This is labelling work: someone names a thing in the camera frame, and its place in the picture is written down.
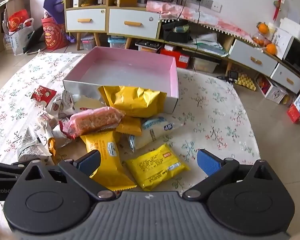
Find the small grey drawer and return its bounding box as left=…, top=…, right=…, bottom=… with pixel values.
left=270, top=63, right=300, bottom=94

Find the red gift bag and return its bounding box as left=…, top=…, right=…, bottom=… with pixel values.
left=7, top=9, right=32, bottom=32

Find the pile of papers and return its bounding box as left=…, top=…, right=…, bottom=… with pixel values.
left=191, top=34, right=229, bottom=57

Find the black storage bin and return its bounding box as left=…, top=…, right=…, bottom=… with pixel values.
left=162, top=21, right=193, bottom=44

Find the white foam box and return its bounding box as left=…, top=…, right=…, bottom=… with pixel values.
left=280, top=17, right=300, bottom=42

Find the small orange-yellow packet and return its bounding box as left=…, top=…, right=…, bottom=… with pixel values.
left=116, top=116, right=143, bottom=137

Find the white blue bread packet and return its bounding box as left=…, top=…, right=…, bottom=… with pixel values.
left=126, top=114, right=183, bottom=154

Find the pink snack packet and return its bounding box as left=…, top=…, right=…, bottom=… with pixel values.
left=59, top=106, right=125, bottom=140

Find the white packet black print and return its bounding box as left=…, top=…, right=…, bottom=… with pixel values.
left=17, top=126, right=52, bottom=162

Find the clear plastic bin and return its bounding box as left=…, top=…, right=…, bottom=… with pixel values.
left=192, top=56, right=220, bottom=73

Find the black adapter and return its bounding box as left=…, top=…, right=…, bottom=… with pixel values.
left=226, top=70, right=238, bottom=83

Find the clear storage bin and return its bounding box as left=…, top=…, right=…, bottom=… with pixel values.
left=80, top=35, right=97, bottom=50

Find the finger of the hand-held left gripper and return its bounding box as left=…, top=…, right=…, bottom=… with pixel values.
left=0, top=160, right=30, bottom=180

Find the red printed bag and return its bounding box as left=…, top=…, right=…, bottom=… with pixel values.
left=41, top=17, right=68, bottom=50

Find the white shopping bag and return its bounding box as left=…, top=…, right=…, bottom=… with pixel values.
left=8, top=17, right=35, bottom=56

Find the pink cardboard box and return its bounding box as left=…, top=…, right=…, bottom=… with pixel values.
left=63, top=46, right=178, bottom=113

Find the yellow packet oval label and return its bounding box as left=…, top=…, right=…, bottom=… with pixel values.
left=80, top=131, right=137, bottom=192

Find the yellow foam tray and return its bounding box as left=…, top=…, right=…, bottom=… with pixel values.
left=234, top=74, right=257, bottom=92

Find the blue lid storage bin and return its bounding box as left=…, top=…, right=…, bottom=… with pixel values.
left=107, top=35, right=127, bottom=49

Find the red white snack packet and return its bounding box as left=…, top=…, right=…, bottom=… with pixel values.
left=31, top=85, right=57, bottom=109

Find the pink cloth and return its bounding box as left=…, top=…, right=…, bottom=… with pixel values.
left=146, top=0, right=252, bottom=46

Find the wide white drawer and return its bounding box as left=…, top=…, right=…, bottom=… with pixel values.
left=108, top=8, right=161, bottom=39

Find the narrow white drawer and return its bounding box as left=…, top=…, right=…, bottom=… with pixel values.
left=66, top=8, right=107, bottom=33

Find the red flat box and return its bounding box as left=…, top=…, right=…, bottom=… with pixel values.
left=160, top=48, right=190, bottom=68

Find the large yellow snack packet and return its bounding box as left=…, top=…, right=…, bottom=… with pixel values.
left=98, top=85, right=167, bottom=118

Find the orange with leaves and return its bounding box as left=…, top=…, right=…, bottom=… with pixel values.
left=257, top=22, right=269, bottom=35

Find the microwave oven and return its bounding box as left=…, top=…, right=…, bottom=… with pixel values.
left=282, top=36, right=300, bottom=68

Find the black flat board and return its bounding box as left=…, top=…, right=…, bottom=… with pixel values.
left=23, top=25, right=44, bottom=54

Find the wall socket strip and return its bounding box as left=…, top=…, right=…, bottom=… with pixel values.
left=185, top=0, right=213, bottom=8

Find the wooden bookshelf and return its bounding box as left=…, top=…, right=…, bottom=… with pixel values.
left=0, top=0, right=30, bottom=55

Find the large grey drawer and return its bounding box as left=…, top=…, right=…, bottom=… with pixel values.
left=229, top=39, right=278, bottom=77

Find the white packet round brown label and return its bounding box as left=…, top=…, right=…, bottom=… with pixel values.
left=46, top=90, right=74, bottom=117

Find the white printed card box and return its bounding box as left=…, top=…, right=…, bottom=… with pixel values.
left=270, top=27, right=294, bottom=60

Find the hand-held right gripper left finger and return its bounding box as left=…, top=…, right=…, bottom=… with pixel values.
left=16, top=150, right=116, bottom=201

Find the white packet orange edge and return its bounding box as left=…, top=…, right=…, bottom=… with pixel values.
left=44, top=130, right=73, bottom=157

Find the purple hat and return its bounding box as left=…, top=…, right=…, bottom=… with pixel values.
left=43, top=0, right=65, bottom=25

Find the yellow packet red label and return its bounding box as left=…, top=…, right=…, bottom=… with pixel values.
left=125, top=143, right=190, bottom=190

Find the white printed floor box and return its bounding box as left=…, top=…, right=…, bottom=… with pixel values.
left=255, top=74, right=288, bottom=104

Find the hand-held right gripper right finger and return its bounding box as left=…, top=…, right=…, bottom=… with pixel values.
left=182, top=149, right=282, bottom=202

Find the low wooden cabinet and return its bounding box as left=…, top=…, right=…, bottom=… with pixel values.
left=160, top=17, right=300, bottom=95

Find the small white packet red print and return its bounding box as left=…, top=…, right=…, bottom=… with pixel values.
left=37, top=112, right=59, bottom=130

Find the clear jar of oranges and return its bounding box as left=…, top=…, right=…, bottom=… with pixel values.
left=251, top=32, right=272, bottom=48

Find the black keyboard box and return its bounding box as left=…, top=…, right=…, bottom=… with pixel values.
left=135, top=39, right=163, bottom=53

